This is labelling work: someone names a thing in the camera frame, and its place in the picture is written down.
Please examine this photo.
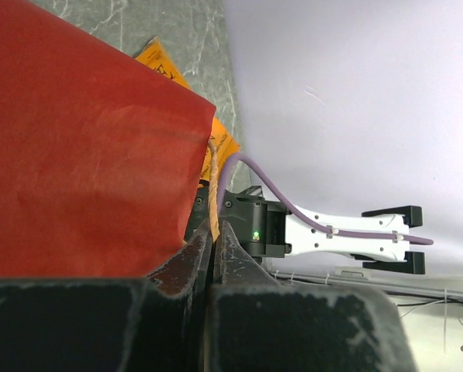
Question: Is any orange kettle chips bag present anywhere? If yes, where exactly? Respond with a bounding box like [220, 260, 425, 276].
[136, 36, 240, 175]

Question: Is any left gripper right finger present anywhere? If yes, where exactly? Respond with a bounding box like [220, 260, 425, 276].
[209, 222, 416, 371]

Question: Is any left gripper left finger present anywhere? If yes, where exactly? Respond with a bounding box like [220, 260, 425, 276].
[0, 224, 212, 371]

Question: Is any red paper bag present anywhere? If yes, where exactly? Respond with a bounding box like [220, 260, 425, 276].
[0, 1, 215, 277]

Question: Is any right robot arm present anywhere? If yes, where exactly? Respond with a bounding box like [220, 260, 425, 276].
[219, 186, 426, 275]

